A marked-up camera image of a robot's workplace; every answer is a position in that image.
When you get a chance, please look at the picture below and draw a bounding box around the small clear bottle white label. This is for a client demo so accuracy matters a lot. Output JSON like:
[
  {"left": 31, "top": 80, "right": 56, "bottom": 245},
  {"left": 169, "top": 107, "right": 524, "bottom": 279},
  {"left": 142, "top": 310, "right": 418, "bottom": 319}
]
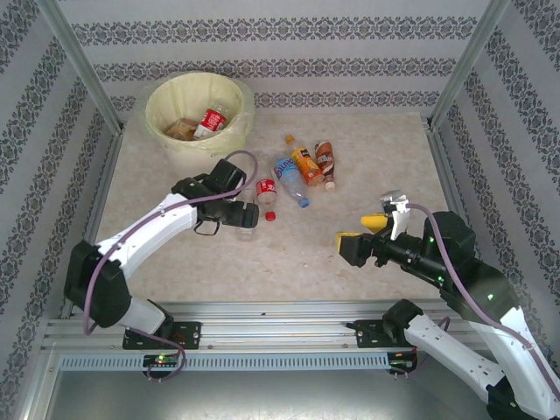
[{"left": 235, "top": 188, "right": 259, "bottom": 243}]

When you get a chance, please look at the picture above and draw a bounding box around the slotted grey cable duct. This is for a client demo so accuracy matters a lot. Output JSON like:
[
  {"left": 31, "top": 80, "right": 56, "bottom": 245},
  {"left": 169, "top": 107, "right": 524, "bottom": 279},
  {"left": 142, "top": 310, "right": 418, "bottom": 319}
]
[{"left": 58, "top": 353, "right": 391, "bottom": 372}]

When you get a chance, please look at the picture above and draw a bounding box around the left controller board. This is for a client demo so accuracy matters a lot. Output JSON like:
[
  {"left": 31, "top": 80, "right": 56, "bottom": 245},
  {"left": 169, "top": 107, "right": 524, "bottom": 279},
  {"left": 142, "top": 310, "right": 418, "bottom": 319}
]
[{"left": 143, "top": 353, "right": 181, "bottom": 368}]

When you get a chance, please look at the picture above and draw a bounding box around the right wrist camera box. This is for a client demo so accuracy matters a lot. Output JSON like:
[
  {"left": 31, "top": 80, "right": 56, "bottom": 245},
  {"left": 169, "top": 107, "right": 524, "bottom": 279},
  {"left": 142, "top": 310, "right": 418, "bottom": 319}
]
[{"left": 379, "top": 190, "right": 411, "bottom": 242}]

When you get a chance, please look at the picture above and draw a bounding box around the controller board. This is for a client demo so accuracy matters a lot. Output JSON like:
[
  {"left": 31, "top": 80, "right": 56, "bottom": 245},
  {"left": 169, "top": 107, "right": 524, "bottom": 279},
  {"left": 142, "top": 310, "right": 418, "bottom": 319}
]
[
  {"left": 143, "top": 353, "right": 181, "bottom": 368},
  {"left": 388, "top": 353, "right": 417, "bottom": 373}
]

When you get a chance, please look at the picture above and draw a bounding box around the clear bottle blue label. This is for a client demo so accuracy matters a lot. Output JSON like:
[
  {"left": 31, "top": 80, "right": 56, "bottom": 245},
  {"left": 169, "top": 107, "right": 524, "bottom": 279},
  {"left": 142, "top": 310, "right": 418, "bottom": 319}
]
[{"left": 273, "top": 157, "right": 311, "bottom": 210}]

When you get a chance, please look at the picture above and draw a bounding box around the white plastic bin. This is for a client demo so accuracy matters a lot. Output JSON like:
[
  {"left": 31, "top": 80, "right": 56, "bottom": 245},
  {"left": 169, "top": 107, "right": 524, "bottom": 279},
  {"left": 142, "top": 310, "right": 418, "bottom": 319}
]
[{"left": 143, "top": 72, "right": 256, "bottom": 176}]

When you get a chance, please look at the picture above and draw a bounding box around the red teal label bottle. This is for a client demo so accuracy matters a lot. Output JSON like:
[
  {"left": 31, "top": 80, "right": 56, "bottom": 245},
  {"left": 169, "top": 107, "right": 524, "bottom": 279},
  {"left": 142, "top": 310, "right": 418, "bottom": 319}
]
[{"left": 192, "top": 102, "right": 228, "bottom": 141}]

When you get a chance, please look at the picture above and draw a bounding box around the metal sheet tray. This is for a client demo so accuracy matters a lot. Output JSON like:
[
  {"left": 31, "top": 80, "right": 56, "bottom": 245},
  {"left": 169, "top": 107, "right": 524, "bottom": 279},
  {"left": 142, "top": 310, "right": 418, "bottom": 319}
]
[{"left": 41, "top": 369, "right": 533, "bottom": 420}]

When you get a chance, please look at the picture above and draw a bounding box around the right controller board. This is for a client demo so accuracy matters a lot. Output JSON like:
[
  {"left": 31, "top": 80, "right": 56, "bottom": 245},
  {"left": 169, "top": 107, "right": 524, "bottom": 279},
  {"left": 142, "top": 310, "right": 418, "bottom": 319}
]
[{"left": 388, "top": 353, "right": 417, "bottom": 373}]

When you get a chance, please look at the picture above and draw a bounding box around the aluminium frame post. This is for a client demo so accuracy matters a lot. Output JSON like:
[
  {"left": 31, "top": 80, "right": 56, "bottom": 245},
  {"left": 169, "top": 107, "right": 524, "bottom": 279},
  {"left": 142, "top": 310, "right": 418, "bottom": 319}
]
[
  {"left": 34, "top": 0, "right": 126, "bottom": 132},
  {"left": 426, "top": 0, "right": 513, "bottom": 130}
]

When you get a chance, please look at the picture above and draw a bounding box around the right aluminium side rail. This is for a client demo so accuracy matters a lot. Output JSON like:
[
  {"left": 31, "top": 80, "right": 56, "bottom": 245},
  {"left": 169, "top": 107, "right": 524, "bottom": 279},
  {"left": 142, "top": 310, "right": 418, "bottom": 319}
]
[{"left": 426, "top": 126, "right": 487, "bottom": 281}]

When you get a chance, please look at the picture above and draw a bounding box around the right aluminium frame post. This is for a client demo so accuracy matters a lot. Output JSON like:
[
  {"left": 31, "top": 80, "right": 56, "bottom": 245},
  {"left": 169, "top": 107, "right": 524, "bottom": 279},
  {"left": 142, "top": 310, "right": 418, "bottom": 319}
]
[{"left": 426, "top": 0, "right": 513, "bottom": 130}]

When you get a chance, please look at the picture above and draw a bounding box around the orange juice bottle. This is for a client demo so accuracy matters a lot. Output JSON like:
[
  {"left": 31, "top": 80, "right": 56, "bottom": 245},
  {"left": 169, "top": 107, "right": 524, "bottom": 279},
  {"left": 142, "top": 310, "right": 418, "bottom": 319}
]
[{"left": 283, "top": 134, "right": 326, "bottom": 187}]

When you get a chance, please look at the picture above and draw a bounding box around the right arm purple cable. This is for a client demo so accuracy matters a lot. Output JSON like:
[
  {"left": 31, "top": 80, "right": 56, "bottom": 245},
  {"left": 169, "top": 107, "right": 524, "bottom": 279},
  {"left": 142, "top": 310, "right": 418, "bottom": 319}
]
[{"left": 404, "top": 203, "right": 557, "bottom": 397}]

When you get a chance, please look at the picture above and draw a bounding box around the brown chocolate drink bottle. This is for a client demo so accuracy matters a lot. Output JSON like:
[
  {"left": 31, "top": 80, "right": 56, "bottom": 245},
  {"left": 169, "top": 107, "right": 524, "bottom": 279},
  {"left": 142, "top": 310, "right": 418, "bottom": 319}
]
[{"left": 314, "top": 139, "right": 338, "bottom": 192}]

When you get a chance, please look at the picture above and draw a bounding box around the left aluminium frame post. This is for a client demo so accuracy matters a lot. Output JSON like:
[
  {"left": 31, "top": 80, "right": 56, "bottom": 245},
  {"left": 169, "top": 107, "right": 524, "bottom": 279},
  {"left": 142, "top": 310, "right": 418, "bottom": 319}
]
[{"left": 34, "top": 0, "right": 126, "bottom": 132}]

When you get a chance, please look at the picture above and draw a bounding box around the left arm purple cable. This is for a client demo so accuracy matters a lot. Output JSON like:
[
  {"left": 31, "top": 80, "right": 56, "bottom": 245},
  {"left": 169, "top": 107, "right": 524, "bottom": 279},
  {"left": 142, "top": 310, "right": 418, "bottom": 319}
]
[{"left": 85, "top": 150, "right": 259, "bottom": 381}]

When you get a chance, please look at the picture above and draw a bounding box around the clear bottle red label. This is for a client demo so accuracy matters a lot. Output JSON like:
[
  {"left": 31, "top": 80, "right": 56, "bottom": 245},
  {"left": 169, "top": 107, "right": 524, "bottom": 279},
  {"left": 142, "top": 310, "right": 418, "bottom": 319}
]
[{"left": 252, "top": 152, "right": 279, "bottom": 221}]

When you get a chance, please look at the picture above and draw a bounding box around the bin with yellow bag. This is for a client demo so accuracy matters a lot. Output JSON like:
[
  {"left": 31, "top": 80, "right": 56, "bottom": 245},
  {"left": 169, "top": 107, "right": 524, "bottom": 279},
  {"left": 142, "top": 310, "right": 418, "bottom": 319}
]
[{"left": 138, "top": 67, "right": 257, "bottom": 154}]

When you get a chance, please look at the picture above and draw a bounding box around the aluminium front rail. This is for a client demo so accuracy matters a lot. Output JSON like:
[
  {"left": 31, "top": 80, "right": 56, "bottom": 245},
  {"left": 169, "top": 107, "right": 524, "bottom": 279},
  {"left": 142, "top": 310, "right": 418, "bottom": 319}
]
[{"left": 41, "top": 300, "right": 520, "bottom": 352}]

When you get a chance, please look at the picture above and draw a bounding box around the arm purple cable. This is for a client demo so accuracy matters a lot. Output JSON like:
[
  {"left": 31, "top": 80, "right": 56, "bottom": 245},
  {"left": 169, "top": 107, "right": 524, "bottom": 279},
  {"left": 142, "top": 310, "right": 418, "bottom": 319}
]
[
  {"left": 85, "top": 150, "right": 259, "bottom": 381},
  {"left": 404, "top": 203, "right": 557, "bottom": 397}
]

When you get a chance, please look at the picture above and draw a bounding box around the amber tea bottle red label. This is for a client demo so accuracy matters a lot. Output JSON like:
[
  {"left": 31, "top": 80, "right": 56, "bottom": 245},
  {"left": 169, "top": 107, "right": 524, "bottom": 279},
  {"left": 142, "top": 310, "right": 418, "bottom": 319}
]
[{"left": 167, "top": 117, "right": 199, "bottom": 141}]

